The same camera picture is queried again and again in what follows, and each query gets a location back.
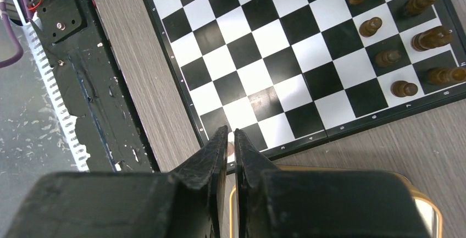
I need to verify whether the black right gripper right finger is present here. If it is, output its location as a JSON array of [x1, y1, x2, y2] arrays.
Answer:
[[234, 129, 429, 237]]

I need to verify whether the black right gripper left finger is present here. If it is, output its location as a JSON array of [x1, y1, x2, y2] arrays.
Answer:
[[6, 126, 228, 237]]

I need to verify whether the light wooden rook piece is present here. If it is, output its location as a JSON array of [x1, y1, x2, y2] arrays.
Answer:
[[227, 142, 235, 158]]

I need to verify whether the black white chess board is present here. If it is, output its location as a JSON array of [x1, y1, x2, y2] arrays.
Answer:
[[144, 0, 465, 159]]

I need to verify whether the gold tin box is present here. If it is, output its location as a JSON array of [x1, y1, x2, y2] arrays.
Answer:
[[229, 165, 443, 237]]

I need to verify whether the dark wooden pawn piece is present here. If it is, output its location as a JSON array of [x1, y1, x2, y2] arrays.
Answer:
[[391, 80, 418, 98]]

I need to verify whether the dark wooden rook piece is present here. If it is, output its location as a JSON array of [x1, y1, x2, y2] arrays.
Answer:
[[426, 67, 465, 85]]

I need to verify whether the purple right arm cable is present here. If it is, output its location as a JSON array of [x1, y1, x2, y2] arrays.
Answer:
[[0, 0, 34, 70]]

